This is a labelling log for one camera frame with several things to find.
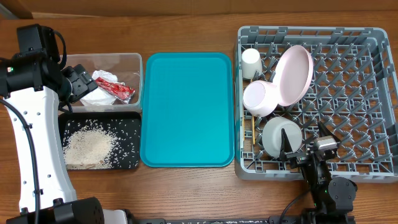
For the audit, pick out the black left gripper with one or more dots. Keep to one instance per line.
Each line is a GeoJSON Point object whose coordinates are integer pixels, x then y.
{"type": "Point", "coordinates": [81, 79]}

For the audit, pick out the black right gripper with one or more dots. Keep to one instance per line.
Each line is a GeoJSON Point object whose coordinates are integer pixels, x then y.
{"type": "Point", "coordinates": [298, 158]}

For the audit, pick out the white tissue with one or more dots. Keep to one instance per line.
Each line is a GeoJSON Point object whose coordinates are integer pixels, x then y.
{"type": "Point", "coordinates": [100, 97]}

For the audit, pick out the grey bowl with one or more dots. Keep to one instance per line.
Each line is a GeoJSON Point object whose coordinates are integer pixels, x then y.
{"type": "Point", "coordinates": [271, 135]}

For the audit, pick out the red snack wrapper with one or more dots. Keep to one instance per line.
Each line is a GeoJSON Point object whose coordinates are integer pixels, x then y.
{"type": "Point", "coordinates": [120, 91]}

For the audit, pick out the pink shallow bowl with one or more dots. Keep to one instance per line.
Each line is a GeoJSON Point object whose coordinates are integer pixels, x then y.
{"type": "Point", "coordinates": [260, 98]}

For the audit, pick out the white rice pile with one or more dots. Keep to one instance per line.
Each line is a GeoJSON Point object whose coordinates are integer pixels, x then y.
{"type": "Point", "coordinates": [88, 147]}

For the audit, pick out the pink plate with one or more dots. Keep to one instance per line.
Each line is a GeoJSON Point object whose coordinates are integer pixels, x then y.
{"type": "Point", "coordinates": [293, 74]}

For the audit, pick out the white cup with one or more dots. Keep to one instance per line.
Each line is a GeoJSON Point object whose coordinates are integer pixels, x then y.
{"type": "Point", "coordinates": [251, 63]}

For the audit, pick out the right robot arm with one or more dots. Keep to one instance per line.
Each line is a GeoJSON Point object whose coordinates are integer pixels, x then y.
{"type": "Point", "coordinates": [333, 197]}

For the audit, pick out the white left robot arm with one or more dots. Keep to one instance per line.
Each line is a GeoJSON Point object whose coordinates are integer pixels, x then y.
{"type": "Point", "coordinates": [32, 86]}

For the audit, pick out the clear plastic waste bin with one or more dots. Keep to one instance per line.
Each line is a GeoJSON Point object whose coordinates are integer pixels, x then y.
{"type": "Point", "coordinates": [128, 69]}

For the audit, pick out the grey dishwasher rack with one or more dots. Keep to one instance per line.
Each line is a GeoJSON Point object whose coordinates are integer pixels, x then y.
{"type": "Point", "coordinates": [353, 92]}

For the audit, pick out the black plastic tray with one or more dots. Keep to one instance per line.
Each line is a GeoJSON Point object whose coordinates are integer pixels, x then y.
{"type": "Point", "coordinates": [133, 124]}

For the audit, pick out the teal serving tray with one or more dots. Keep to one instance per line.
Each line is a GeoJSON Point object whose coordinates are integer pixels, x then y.
{"type": "Point", "coordinates": [188, 110]}

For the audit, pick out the black mounting rail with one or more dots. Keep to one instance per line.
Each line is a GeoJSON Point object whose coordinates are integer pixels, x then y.
{"type": "Point", "coordinates": [270, 220]}

